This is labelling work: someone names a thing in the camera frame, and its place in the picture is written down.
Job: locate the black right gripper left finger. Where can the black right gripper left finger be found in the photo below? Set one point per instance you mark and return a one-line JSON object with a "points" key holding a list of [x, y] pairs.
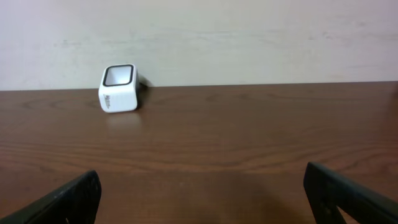
{"points": [[74, 202]]}

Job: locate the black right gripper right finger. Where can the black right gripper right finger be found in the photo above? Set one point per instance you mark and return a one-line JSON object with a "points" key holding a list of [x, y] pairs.
{"points": [[329, 193]]}

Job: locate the white barcode scanner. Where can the white barcode scanner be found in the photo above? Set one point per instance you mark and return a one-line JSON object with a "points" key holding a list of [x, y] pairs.
{"points": [[119, 88]]}

